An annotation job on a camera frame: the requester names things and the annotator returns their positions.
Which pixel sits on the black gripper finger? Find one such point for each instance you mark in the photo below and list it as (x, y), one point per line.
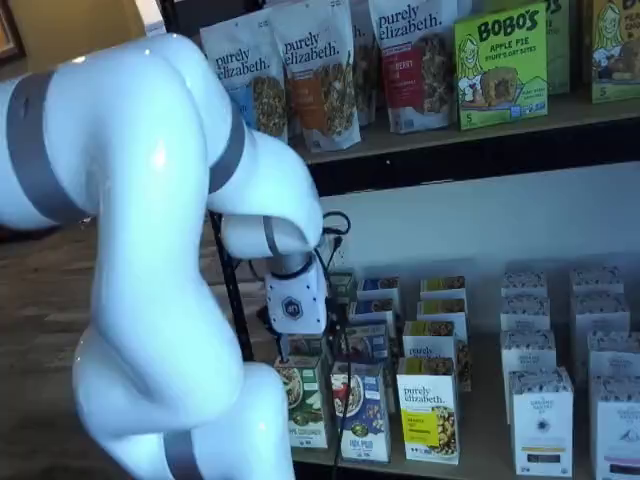
(339, 315)
(284, 347)

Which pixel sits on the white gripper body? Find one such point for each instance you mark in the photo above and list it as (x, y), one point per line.
(295, 305)

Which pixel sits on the blue and white oatmeal box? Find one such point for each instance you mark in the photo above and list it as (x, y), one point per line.
(365, 415)
(370, 340)
(375, 310)
(380, 287)

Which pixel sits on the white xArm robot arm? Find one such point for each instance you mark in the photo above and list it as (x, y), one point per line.
(140, 225)

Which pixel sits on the green apple cinnamon oatmeal box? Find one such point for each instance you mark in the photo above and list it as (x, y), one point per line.
(342, 282)
(307, 346)
(305, 400)

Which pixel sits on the yellow and white granola box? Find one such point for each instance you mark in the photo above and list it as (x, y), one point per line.
(442, 312)
(442, 287)
(425, 420)
(430, 345)

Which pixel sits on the wooden shelf board with boxes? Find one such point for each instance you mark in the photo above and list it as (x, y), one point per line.
(485, 425)

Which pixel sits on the wooden shelf board with bags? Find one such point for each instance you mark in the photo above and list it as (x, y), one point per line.
(500, 137)

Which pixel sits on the green Bobo's apple pie box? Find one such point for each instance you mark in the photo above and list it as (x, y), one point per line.
(500, 70)

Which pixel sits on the green Bobo's snack box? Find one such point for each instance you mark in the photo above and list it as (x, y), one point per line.
(557, 50)

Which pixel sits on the yellow-green Bobo's snack box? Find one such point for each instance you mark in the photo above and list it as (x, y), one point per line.
(612, 55)

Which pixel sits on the orange label granola bag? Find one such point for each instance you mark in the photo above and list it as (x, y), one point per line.
(320, 95)

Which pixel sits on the blue label granola bag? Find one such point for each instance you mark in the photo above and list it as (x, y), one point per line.
(250, 85)

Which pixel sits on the white granola bag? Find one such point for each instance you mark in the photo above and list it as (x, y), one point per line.
(365, 65)

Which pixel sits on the red label granola bag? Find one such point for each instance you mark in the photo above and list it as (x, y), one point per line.
(415, 75)

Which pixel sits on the white wall outlet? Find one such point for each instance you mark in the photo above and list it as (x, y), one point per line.
(342, 262)

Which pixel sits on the black metal shelf frame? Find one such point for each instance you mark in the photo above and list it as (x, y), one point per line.
(450, 170)

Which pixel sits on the brown wooden frame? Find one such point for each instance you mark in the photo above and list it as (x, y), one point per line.
(10, 30)

